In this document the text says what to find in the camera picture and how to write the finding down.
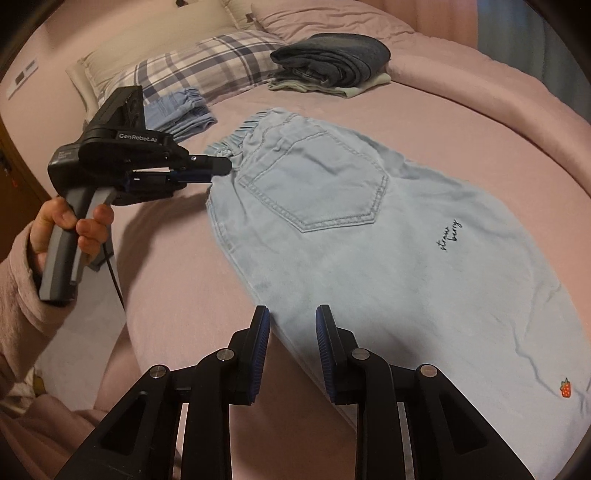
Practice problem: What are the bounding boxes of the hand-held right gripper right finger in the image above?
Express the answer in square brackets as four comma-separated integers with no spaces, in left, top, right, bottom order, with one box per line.
[315,305,522,480]

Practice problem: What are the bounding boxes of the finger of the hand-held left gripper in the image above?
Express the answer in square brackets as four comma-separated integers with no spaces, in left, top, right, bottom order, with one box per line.
[182,154,232,179]
[168,169,215,185]

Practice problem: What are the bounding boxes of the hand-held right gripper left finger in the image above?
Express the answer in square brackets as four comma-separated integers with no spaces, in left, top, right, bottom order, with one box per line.
[55,305,271,480]

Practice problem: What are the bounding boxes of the light blue denim pants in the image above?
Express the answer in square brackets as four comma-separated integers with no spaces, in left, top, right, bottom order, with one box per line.
[204,107,591,467]

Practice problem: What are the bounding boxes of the person's left forearm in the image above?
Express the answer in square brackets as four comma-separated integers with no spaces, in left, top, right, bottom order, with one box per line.
[0,222,81,400]

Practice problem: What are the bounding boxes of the person's left hand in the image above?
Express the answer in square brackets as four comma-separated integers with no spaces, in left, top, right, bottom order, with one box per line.
[28,196,115,268]

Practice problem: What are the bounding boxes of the folded light blue shorts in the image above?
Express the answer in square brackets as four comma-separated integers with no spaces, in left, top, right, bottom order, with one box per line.
[143,88,218,141]

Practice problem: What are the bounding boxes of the bed with pink sheet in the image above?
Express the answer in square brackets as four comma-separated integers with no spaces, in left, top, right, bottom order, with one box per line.
[95,69,591,480]

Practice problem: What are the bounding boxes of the plaid pillow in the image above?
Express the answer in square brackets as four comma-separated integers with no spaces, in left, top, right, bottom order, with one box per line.
[67,31,289,109]

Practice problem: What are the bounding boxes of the folded dark blue jeans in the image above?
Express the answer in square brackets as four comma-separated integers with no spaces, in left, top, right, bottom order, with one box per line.
[269,33,392,88]

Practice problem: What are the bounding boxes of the folded light green garment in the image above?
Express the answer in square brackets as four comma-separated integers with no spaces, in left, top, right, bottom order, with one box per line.
[268,71,392,99]

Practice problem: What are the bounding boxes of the pink duvet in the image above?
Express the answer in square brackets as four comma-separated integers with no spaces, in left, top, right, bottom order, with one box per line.
[252,0,591,195]

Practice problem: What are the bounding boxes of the pink curtain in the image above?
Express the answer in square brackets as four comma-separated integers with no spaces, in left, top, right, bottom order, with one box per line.
[411,0,485,47]

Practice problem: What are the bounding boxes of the blue curtain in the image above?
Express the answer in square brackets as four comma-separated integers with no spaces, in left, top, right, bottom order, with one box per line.
[475,14,551,65]

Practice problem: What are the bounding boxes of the black cable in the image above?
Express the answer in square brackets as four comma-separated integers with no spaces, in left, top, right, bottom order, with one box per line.
[104,240,126,311]

